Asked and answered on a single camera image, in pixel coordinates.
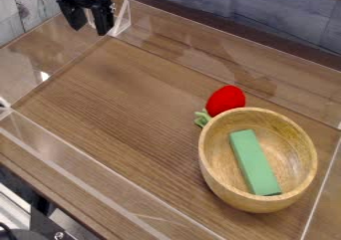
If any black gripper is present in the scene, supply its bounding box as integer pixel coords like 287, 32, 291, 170
57, 0, 116, 36

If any wooden bowl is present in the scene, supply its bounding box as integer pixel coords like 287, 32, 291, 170
198, 108, 319, 213

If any black metal bracket with bolt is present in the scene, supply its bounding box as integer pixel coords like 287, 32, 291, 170
30, 207, 77, 240

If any red plush strawberry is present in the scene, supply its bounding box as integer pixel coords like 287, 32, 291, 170
194, 85, 247, 127

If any clear acrylic tray enclosure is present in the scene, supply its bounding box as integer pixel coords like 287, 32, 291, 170
0, 0, 341, 240

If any black cable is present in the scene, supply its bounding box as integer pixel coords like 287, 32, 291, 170
0, 221, 19, 240

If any green rectangular block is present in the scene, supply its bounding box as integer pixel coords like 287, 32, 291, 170
229, 129, 283, 196

